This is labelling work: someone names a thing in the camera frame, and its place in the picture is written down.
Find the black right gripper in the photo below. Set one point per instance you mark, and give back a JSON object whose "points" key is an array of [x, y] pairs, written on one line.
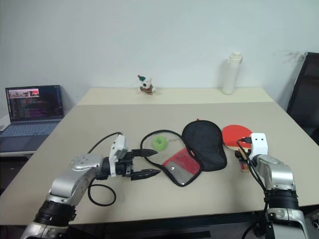
{"points": [[242, 155]]}

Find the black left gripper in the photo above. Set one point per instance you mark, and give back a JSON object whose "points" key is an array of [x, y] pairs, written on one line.
{"points": [[124, 165]]}

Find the red table tennis paddle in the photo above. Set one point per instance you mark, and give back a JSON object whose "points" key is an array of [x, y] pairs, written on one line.
{"points": [[233, 134]]}

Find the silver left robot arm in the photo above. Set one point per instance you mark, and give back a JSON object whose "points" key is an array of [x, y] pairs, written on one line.
{"points": [[74, 185]]}

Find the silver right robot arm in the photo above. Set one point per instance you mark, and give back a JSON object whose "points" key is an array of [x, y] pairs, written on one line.
{"points": [[279, 179]]}

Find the black paddle case red mesh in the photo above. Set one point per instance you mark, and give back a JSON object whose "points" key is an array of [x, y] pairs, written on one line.
{"points": [[207, 147]]}

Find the green ball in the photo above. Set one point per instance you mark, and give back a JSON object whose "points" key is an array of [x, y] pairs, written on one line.
{"points": [[157, 145]]}

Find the white plush dog toy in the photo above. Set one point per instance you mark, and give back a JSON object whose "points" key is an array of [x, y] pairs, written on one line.
{"points": [[146, 85]]}

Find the white water bottle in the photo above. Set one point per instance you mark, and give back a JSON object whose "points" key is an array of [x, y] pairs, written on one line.
{"points": [[231, 74]]}

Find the black office chair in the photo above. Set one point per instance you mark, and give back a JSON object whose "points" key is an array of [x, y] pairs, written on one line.
{"points": [[305, 99]]}

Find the open grey laptop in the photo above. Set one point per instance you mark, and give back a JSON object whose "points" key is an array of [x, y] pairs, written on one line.
{"points": [[32, 107]]}

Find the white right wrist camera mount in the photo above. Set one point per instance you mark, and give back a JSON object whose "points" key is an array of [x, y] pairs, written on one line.
{"points": [[259, 145]]}

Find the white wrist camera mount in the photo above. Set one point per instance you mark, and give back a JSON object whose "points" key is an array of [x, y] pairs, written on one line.
{"points": [[259, 145], [119, 147]]}

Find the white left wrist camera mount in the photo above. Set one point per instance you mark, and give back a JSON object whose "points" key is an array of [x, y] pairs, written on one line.
{"points": [[119, 147]]}

